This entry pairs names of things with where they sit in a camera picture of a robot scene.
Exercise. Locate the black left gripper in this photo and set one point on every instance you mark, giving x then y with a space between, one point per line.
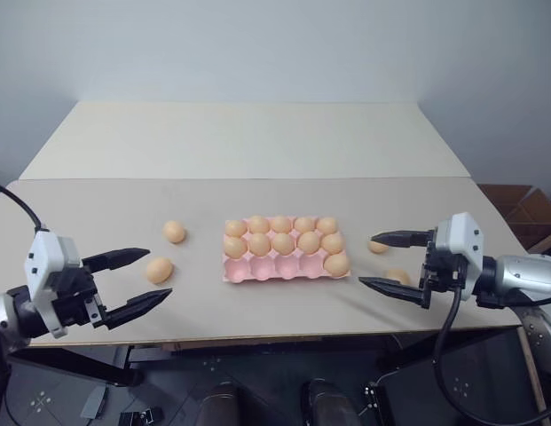
75 302

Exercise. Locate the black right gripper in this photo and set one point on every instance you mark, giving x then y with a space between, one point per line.
441 273

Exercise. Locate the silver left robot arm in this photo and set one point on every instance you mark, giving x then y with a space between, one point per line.
1 311

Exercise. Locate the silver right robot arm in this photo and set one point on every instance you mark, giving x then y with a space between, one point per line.
523 275

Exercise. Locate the pink egg tray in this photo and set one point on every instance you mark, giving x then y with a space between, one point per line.
262 270

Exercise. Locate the tan egg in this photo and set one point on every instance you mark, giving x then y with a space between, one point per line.
282 243
259 244
174 231
235 246
159 270
336 264
281 224
258 224
333 243
236 227
327 225
380 248
309 242
304 225
399 274

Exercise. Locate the black floor plate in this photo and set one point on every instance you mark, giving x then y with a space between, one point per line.
412 399
57 390

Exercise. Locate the brown cardboard box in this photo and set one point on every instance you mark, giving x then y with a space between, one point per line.
523 213

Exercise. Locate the black clip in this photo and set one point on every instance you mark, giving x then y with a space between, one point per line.
139 418

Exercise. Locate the dark rounded shape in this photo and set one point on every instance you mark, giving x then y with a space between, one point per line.
328 404
219 406

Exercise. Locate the wooden strip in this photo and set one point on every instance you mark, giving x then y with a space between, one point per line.
533 377

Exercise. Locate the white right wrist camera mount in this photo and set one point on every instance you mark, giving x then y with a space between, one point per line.
459 239

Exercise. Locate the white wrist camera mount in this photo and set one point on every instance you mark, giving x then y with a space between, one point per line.
44 259
459 239

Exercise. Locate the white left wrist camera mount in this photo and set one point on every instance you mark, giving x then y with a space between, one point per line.
44 259

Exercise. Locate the grey metal bracket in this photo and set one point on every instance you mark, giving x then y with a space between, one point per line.
94 401

